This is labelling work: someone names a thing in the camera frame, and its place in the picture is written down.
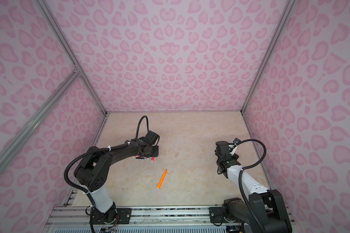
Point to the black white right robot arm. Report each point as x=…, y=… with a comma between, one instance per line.
x=259, y=209

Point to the aluminium corner post right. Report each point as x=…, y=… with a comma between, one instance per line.
x=277, y=33

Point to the aluminium diagonal wall bar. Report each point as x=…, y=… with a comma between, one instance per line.
x=8, y=154

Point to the aluminium corner post left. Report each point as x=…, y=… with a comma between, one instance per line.
x=53, y=24

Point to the orange pen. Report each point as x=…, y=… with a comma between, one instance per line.
x=162, y=179

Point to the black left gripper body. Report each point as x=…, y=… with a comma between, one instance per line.
x=154, y=151

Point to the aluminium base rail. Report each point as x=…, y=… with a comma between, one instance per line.
x=144, y=219

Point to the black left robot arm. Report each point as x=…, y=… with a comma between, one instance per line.
x=93, y=169

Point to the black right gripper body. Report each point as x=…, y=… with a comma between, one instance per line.
x=217, y=154

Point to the aluminium corner post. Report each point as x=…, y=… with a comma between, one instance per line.
x=53, y=24
x=277, y=33

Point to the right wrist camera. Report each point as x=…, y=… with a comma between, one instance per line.
x=236, y=142

